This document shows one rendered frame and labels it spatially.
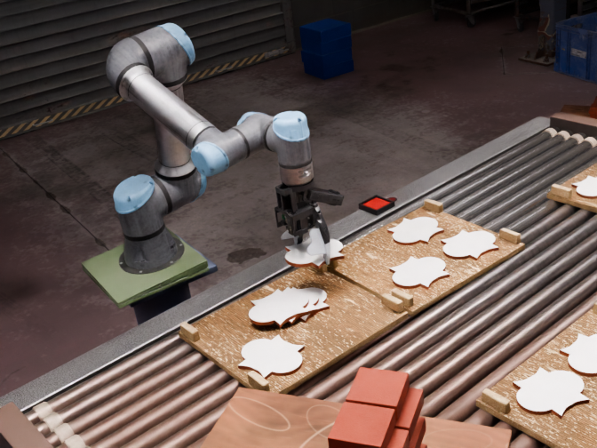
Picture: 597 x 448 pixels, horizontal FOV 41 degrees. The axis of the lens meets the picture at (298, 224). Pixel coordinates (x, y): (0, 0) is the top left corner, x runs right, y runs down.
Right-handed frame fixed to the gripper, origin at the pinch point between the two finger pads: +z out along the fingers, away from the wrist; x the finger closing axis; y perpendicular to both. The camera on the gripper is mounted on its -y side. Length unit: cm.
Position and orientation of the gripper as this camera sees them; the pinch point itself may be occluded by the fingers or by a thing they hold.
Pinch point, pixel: (314, 252)
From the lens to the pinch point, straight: 191.3
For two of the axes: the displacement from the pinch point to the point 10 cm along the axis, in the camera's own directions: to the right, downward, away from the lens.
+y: -7.9, 3.6, -4.9
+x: 6.0, 3.1, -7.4
